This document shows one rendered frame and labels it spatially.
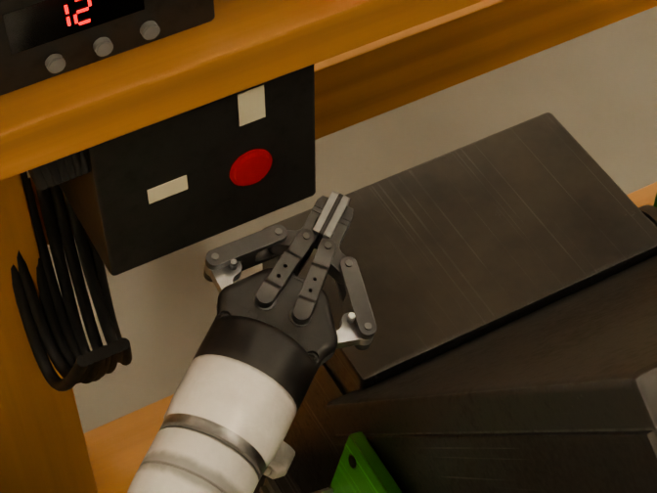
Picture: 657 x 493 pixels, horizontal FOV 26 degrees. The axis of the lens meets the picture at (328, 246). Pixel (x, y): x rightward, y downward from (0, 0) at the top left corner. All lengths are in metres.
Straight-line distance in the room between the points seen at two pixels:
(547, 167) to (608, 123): 1.84
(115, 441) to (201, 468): 0.67
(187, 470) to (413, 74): 0.61
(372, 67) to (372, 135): 1.70
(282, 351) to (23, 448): 0.50
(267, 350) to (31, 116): 0.20
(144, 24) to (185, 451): 0.27
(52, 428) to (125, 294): 1.44
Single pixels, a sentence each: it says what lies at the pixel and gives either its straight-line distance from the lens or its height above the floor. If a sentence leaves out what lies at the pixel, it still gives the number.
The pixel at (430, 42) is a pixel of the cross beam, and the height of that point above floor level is 1.26.
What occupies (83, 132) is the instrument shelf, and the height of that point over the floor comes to 1.52.
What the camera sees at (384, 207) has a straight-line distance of 1.23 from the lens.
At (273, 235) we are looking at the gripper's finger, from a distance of 0.96.
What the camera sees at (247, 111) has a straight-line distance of 0.99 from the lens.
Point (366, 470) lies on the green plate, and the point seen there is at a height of 1.27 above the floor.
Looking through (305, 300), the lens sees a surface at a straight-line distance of 0.93.
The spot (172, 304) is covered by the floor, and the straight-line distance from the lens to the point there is 2.74.
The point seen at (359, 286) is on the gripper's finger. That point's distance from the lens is 0.95.
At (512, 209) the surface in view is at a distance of 1.23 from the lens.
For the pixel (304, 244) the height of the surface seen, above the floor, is 1.43.
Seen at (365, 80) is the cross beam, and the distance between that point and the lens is 1.34.
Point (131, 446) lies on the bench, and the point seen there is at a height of 0.88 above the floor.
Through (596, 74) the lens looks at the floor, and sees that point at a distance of 3.21.
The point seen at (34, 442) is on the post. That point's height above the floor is 1.04.
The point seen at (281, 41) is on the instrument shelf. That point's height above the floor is 1.53.
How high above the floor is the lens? 2.16
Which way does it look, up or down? 50 degrees down
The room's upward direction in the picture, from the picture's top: straight up
